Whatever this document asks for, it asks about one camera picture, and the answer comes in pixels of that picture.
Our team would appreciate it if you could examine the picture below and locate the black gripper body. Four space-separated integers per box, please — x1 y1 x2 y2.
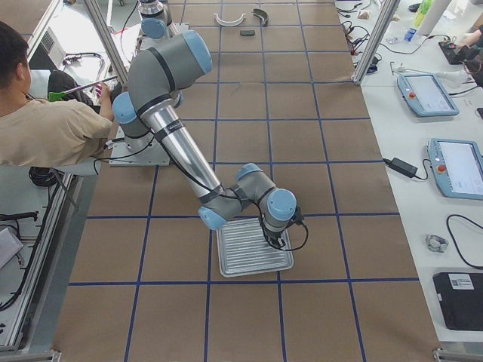
265 234 285 250

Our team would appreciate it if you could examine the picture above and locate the silver ribbed metal tray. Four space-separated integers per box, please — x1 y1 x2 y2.
216 218 294 278

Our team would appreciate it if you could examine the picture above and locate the black power adapter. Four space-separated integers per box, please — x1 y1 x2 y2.
390 158 417 178

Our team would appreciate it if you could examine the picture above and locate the black tablet device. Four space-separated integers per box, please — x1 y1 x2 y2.
432 272 482 331

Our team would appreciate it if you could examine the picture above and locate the near blue teach pendant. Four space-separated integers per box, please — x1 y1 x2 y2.
427 138 482 201

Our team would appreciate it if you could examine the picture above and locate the blue teach pendant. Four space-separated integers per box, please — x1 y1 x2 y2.
397 74 460 118
427 138 482 201

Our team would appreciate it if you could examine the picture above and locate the black brake pad plate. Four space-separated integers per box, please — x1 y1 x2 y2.
239 29 255 37

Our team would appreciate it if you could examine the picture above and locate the far blue teach pendant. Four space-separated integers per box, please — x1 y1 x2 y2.
397 74 460 118

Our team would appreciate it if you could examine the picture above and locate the olive green brake shoe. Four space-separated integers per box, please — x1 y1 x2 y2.
252 8 269 27

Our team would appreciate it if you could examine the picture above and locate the person in beige shirt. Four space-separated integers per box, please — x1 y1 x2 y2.
1 23 114 167

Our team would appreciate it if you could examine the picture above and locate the green plastic bottle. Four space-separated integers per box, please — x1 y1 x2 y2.
413 0 433 29

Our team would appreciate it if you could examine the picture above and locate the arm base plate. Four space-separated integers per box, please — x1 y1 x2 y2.
109 126 171 167

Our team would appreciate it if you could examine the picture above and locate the white curved plastic bracket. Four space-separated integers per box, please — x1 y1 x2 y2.
213 13 247 27

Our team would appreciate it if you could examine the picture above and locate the aluminium frame post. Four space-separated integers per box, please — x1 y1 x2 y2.
352 0 400 85
84 0 128 87

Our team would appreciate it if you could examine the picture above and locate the right aluminium frame post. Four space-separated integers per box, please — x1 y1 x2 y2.
352 0 400 85

